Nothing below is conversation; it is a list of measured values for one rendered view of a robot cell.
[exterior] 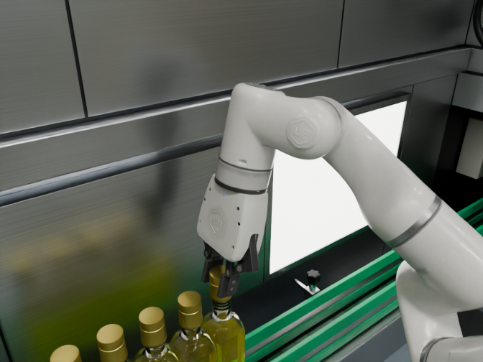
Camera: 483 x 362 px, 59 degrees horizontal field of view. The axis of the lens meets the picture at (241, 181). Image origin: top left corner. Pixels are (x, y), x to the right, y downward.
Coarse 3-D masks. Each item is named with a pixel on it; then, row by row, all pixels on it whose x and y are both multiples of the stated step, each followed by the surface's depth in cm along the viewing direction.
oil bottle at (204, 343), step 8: (176, 336) 64; (200, 336) 64; (208, 336) 65; (176, 344) 64; (184, 344) 63; (192, 344) 63; (200, 344) 63; (208, 344) 64; (176, 352) 64; (184, 352) 62; (192, 352) 62; (200, 352) 63; (208, 352) 64; (184, 360) 62; (192, 360) 63; (200, 360) 64; (208, 360) 65
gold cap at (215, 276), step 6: (210, 270) 64; (216, 270) 64; (222, 270) 64; (210, 276) 63; (216, 276) 63; (210, 282) 64; (216, 282) 63; (210, 288) 65; (216, 288) 63; (210, 294) 65; (216, 294) 64; (216, 300) 64; (222, 300) 64
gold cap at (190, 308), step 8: (184, 296) 62; (192, 296) 62; (200, 296) 62; (184, 304) 60; (192, 304) 60; (200, 304) 61; (184, 312) 60; (192, 312) 60; (200, 312) 62; (184, 320) 61; (192, 320) 61; (200, 320) 62; (184, 328) 62; (192, 328) 62
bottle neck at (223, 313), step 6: (228, 300) 65; (216, 306) 65; (222, 306) 65; (228, 306) 66; (216, 312) 66; (222, 312) 66; (228, 312) 66; (216, 318) 67; (222, 318) 66; (228, 318) 67
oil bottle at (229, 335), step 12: (204, 324) 68; (216, 324) 66; (228, 324) 66; (240, 324) 68; (216, 336) 66; (228, 336) 66; (240, 336) 68; (216, 348) 66; (228, 348) 67; (240, 348) 69; (216, 360) 68; (228, 360) 68; (240, 360) 71
